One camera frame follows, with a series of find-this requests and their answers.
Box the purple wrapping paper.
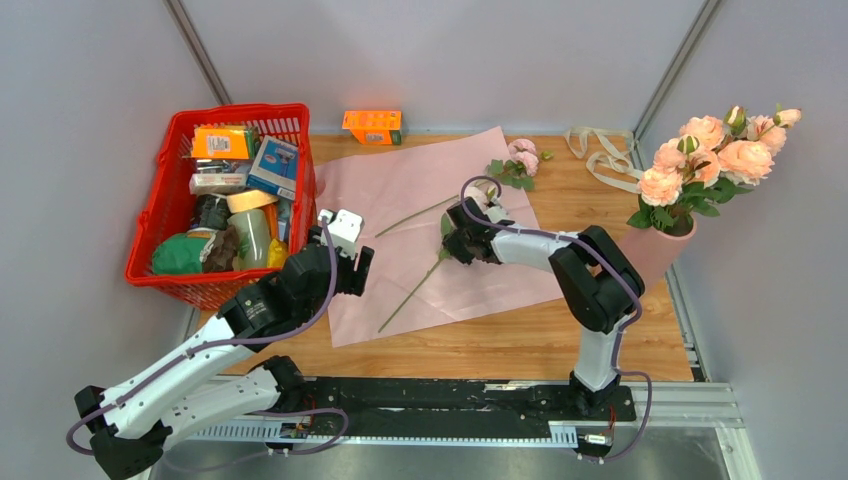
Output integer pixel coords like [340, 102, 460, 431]
[316, 127, 562, 347]

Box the cream printed ribbon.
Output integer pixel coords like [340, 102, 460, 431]
[563, 126, 644, 194]

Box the peach rose stem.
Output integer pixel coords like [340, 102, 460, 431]
[679, 116, 725, 188]
[709, 104, 803, 204]

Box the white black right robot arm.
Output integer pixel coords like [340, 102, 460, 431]
[442, 199, 645, 419]

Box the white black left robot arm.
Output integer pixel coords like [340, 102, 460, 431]
[65, 210, 374, 479]

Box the pink cylindrical vase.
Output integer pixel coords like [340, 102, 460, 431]
[618, 223, 697, 294]

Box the yellow small packet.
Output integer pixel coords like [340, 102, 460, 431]
[267, 238, 289, 269]

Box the pale green bottle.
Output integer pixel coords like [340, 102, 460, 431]
[228, 209, 271, 270]

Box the beige tape roll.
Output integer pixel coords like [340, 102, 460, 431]
[226, 190, 278, 214]

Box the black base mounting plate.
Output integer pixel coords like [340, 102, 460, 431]
[270, 377, 637, 440]

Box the blue razor box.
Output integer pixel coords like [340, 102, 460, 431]
[246, 136, 300, 200]

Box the orange cardboard box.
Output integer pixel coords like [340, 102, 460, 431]
[342, 110, 403, 146]

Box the green bag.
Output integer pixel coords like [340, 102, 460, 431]
[152, 230, 217, 275]

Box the white red small box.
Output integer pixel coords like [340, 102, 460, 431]
[188, 173, 248, 195]

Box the orange snack package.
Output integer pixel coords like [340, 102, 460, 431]
[190, 125, 260, 161]

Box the red plastic shopping basket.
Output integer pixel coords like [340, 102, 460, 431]
[125, 103, 315, 311]

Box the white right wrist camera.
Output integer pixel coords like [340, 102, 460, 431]
[475, 200, 514, 226]

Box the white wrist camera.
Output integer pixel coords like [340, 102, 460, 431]
[475, 200, 514, 226]
[317, 209, 364, 259]

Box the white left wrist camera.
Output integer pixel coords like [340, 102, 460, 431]
[317, 209, 364, 259]

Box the aluminium table frame rail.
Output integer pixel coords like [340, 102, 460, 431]
[164, 377, 760, 479]

